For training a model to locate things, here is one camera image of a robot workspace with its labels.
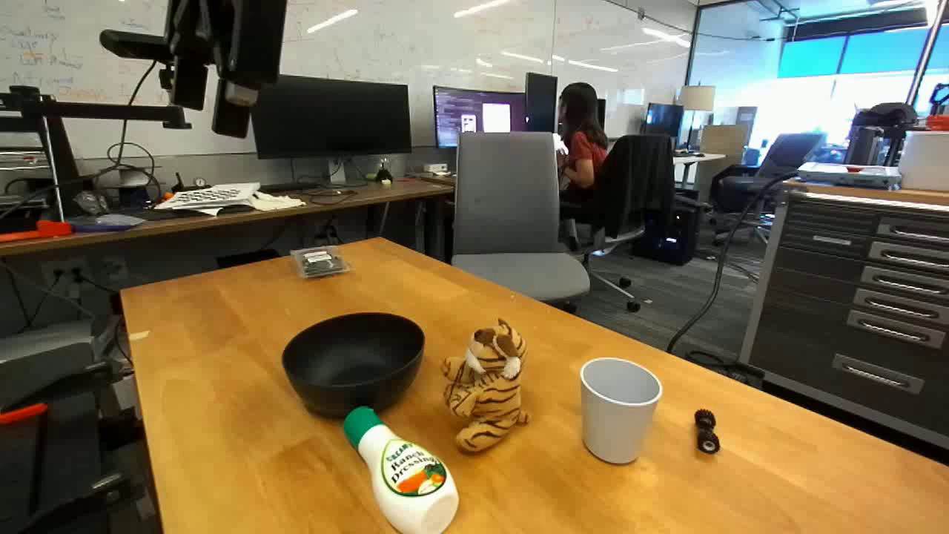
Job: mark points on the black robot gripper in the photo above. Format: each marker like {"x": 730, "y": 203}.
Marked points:
{"x": 248, "y": 33}

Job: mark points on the striped tiger plush toy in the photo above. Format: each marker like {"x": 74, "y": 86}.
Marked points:
{"x": 487, "y": 390}

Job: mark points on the black bowl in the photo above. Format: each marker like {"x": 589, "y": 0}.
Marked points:
{"x": 344, "y": 363}

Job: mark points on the stack of white papers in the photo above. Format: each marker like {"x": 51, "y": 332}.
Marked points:
{"x": 227, "y": 200}

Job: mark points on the wide black monitor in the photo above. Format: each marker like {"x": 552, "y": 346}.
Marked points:
{"x": 329, "y": 116}

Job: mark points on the long wooden desk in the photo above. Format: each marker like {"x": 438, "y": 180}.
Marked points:
{"x": 150, "y": 226}

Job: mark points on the clear plastic packet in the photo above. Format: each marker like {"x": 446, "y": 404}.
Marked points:
{"x": 317, "y": 263}

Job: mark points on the orange tool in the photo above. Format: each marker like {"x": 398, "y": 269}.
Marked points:
{"x": 43, "y": 231}

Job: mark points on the lit computer monitor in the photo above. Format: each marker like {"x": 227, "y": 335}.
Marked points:
{"x": 478, "y": 114}

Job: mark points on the grey office chair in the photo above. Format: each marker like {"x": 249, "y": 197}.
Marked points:
{"x": 506, "y": 197}

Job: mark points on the dark upright monitor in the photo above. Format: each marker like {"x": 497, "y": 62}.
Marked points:
{"x": 541, "y": 102}

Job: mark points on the person in red shirt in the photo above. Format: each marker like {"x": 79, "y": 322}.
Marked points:
{"x": 583, "y": 150}

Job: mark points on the black office chair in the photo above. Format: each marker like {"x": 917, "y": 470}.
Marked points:
{"x": 633, "y": 181}

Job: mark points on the white ranch dressing bottle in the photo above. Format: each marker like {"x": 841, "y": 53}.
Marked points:
{"x": 409, "y": 484}

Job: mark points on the white lamp shade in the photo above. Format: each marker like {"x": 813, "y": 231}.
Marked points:
{"x": 697, "y": 98}

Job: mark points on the white cup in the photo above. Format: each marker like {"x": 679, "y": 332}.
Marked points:
{"x": 618, "y": 418}

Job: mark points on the dark blue office chair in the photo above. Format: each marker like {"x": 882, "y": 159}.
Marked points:
{"x": 771, "y": 168}

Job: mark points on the grey flat laptop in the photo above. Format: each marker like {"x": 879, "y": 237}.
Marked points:
{"x": 848, "y": 174}

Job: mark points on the black bag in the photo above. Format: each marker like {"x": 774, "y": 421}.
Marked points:
{"x": 879, "y": 134}

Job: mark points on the grey drawer cabinet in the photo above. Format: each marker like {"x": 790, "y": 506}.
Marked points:
{"x": 862, "y": 298}

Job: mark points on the white box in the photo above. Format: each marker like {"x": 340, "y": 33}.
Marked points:
{"x": 925, "y": 162}

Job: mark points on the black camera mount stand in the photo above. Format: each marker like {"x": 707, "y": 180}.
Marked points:
{"x": 59, "y": 138}

